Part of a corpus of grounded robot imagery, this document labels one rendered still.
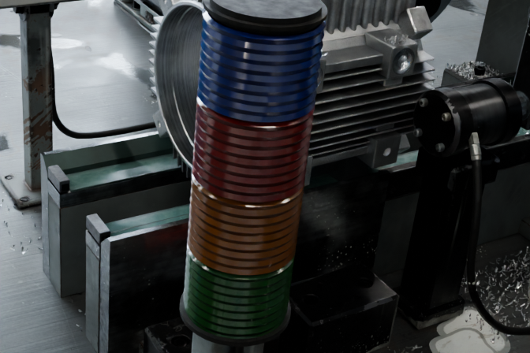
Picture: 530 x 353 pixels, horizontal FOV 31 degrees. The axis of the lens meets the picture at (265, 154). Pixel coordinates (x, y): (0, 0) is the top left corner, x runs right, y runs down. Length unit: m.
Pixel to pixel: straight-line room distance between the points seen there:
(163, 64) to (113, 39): 0.61
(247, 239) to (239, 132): 0.06
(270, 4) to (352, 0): 0.38
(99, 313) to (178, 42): 0.26
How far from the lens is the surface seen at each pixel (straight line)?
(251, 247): 0.49
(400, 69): 0.83
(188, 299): 0.53
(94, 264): 0.82
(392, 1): 0.86
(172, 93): 0.91
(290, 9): 0.45
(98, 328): 0.85
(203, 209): 0.49
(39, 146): 1.06
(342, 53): 0.81
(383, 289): 0.88
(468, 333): 0.94
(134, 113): 1.27
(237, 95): 0.45
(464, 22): 1.75
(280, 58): 0.44
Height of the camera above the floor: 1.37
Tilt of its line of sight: 28 degrees down
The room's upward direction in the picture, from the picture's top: 6 degrees clockwise
